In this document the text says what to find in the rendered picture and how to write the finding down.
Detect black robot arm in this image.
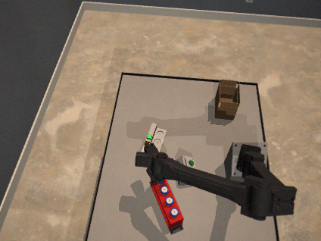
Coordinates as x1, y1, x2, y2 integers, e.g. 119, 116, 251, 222
135, 143, 297, 221

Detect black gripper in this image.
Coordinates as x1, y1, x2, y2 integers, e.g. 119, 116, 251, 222
146, 169, 162, 185

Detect grey key housing with blue and green keys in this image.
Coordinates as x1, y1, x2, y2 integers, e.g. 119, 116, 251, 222
177, 155, 196, 186

